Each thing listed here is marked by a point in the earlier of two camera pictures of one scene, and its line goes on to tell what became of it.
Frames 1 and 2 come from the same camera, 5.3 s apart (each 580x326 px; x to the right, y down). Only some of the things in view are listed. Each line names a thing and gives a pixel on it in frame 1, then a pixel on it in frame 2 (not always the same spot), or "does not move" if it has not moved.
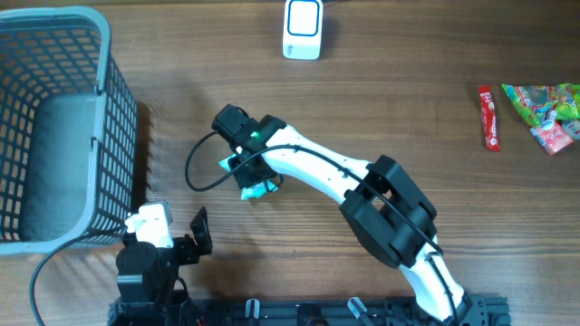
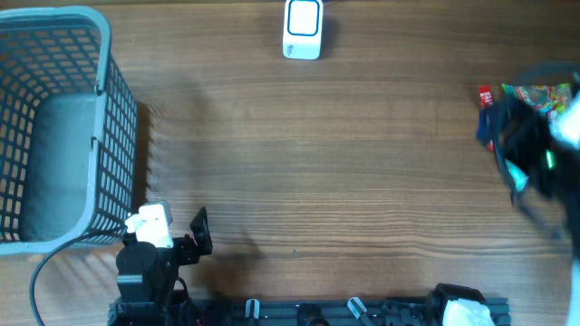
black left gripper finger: [200, 227] does not move
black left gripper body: [184, 251] does not move
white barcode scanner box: [303, 30] does not move
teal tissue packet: [252, 190] to [519, 179]
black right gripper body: [245, 175] to [532, 146]
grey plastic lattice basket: [69, 129] does not move
